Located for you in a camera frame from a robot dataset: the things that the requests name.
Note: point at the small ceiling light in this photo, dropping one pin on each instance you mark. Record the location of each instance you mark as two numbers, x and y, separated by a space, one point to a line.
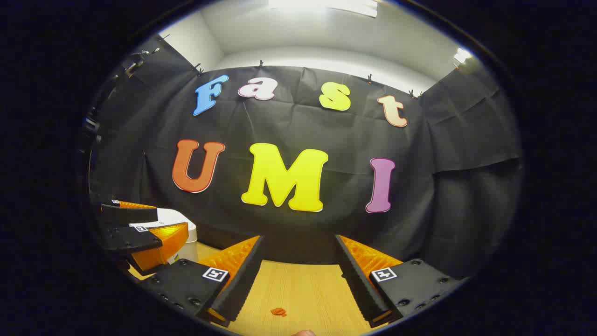
461 56

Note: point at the wooden desktop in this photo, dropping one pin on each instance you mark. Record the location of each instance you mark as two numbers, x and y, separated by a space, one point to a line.
303 289

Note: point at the white desktop garbage bin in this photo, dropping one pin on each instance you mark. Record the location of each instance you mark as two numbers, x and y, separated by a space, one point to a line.
179 217

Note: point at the orange paper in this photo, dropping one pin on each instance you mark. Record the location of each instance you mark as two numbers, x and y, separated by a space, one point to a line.
278 311

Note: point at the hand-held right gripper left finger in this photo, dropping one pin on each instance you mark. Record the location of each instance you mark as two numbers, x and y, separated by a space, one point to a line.
240 284

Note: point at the row of black cloth clips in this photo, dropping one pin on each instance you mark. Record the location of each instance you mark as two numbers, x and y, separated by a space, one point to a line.
260 63

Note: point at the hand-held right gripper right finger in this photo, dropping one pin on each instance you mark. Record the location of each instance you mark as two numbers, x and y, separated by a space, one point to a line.
359 284

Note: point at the black backdrop cloth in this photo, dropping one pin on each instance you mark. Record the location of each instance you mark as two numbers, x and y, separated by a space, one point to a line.
233 126

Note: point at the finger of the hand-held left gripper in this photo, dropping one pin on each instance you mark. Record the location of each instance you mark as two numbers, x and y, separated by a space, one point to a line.
130 240
130 215

